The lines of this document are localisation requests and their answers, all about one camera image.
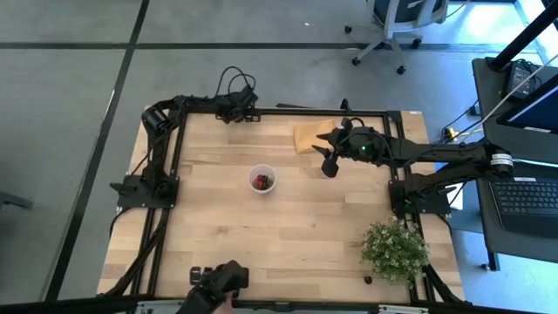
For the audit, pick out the white mesh office chair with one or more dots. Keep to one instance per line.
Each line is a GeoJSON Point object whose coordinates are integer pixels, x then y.
{"type": "Point", "coordinates": [405, 17]}

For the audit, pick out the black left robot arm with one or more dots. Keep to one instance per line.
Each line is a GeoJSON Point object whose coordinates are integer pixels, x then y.
{"type": "Point", "coordinates": [152, 118]}

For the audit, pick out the black rig post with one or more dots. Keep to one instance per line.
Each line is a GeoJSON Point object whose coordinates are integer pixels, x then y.
{"type": "Point", "coordinates": [523, 37]}

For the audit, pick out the white paper sheet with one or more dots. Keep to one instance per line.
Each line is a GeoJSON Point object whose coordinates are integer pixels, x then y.
{"type": "Point", "coordinates": [457, 198]}

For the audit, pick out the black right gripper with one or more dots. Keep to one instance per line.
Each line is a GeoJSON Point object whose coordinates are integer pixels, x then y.
{"type": "Point", "coordinates": [344, 146]}

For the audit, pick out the black computer monitor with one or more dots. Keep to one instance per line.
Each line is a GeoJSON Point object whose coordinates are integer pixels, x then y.
{"type": "Point", "coordinates": [536, 109]}

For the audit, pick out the black keyboard desk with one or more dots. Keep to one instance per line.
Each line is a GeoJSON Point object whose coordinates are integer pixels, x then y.
{"type": "Point", "coordinates": [484, 218]}

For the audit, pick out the person's hand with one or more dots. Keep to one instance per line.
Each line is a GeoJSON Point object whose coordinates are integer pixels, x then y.
{"type": "Point", "coordinates": [226, 305]}

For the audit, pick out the red strawberry with pale stem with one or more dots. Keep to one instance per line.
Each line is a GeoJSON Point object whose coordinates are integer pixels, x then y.
{"type": "Point", "coordinates": [260, 178]}

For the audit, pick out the small green potted plant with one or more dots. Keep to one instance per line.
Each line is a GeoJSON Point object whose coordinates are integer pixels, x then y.
{"type": "Point", "coordinates": [394, 253]}

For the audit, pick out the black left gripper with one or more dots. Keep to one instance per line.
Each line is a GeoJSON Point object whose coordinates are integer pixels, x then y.
{"type": "Point", "coordinates": [235, 108]}

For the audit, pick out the clear plastic cup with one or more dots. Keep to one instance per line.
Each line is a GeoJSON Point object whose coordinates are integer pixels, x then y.
{"type": "Point", "coordinates": [250, 179]}

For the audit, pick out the black keyboard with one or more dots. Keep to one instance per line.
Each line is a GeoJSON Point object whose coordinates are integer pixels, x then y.
{"type": "Point", "coordinates": [523, 198]}

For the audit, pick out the black handheld device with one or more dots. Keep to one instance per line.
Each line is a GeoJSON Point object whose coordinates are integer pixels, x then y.
{"type": "Point", "coordinates": [222, 277]}

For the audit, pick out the black blackberry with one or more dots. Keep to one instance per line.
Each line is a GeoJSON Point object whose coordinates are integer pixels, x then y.
{"type": "Point", "coordinates": [269, 181]}

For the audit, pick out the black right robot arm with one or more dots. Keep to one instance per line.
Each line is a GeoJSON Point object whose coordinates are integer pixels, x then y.
{"type": "Point", "coordinates": [436, 152]}

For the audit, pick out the black rig beam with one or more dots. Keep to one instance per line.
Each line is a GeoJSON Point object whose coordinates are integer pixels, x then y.
{"type": "Point", "coordinates": [87, 305]}

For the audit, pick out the small dark round berry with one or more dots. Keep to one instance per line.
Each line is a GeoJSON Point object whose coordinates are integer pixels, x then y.
{"type": "Point", "coordinates": [368, 279]}

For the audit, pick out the folded yellow cloth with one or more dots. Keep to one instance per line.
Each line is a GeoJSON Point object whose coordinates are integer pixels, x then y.
{"type": "Point", "coordinates": [305, 137]}

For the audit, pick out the black power adapter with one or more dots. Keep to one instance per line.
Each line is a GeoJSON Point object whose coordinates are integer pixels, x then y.
{"type": "Point", "coordinates": [521, 78]}

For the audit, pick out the red strawberry with green leaves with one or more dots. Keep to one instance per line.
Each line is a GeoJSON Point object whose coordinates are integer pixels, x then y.
{"type": "Point", "coordinates": [261, 186]}

